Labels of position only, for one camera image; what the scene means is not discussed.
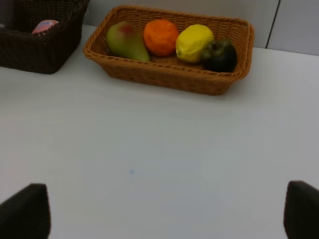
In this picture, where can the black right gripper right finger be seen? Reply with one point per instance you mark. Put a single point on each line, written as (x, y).
(301, 213)

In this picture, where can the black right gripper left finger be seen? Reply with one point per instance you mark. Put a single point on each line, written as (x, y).
(26, 214)

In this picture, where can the pink lotion bottle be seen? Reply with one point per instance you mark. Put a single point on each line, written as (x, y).
(44, 26)

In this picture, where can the green red pear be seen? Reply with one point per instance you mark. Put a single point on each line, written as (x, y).
(126, 41)

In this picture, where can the yellow lemon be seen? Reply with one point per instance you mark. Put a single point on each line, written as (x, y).
(191, 42)

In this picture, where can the orange mandarin fruit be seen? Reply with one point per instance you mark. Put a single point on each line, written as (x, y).
(160, 36)

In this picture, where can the dark brown wicker basket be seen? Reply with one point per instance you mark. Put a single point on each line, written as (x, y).
(44, 53)

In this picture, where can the orange wicker basket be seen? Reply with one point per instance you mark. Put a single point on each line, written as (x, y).
(170, 72)

